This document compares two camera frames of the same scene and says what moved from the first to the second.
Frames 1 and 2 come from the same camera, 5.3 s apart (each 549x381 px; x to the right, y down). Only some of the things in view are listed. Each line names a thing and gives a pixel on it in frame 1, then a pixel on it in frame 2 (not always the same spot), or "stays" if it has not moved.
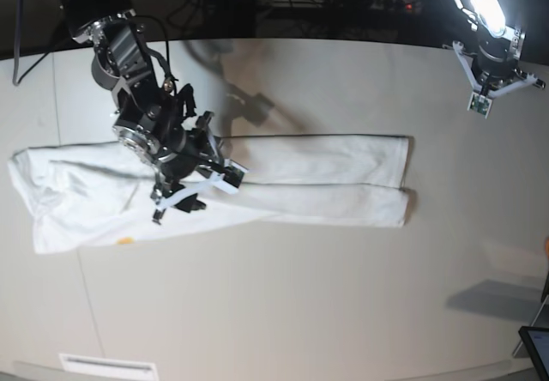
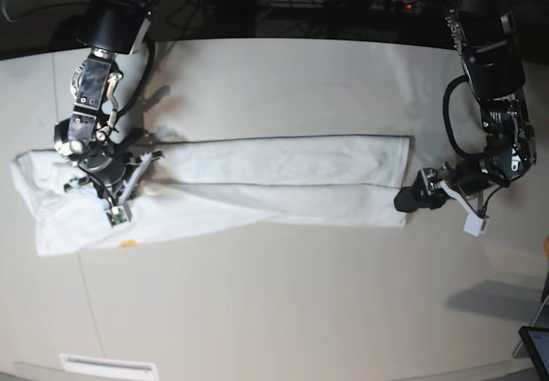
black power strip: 376,1 stays
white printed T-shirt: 83,197 stays
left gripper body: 192,148 -> 107,170
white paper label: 103,367 stays
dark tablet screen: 536,341 stays
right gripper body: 491,64 -> 438,184
